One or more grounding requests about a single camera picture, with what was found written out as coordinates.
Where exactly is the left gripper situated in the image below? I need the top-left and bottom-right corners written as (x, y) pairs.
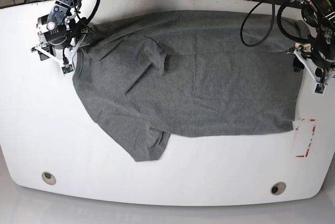
top-left (286, 42), bottom-right (334, 84)

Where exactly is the left table grommet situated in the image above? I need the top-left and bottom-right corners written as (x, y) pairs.
top-left (41, 172), bottom-right (57, 185)

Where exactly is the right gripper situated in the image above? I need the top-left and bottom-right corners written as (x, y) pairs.
top-left (31, 34), bottom-right (93, 67)

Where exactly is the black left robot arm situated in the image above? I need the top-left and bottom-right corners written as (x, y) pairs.
top-left (265, 0), bottom-right (334, 88)

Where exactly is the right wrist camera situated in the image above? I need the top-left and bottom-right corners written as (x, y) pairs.
top-left (61, 64), bottom-right (74, 75)

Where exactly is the right table grommet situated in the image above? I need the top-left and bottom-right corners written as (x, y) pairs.
top-left (270, 182), bottom-right (286, 196)

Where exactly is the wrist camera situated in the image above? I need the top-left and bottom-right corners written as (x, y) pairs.
top-left (314, 83), bottom-right (327, 95)
top-left (61, 64), bottom-right (74, 75)

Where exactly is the grey T-shirt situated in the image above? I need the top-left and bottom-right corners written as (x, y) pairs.
top-left (73, 10), bottom-right (303, 162)

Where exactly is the table grommet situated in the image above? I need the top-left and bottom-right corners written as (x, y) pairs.
top-left (41, 172), bottom-right (57, 185)
top-left (270, 182), bottom-right (286, 196)

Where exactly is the red tape marker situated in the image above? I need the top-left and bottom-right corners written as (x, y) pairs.
top-left (293, 119), bottom-right (316, 158)

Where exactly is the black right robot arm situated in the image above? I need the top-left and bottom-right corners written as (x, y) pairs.
top-left (31, 0), bottom-right (101, 74)

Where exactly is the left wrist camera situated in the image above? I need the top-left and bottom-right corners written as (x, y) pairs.
top-left (314, 83), bottom-right (327, 95)

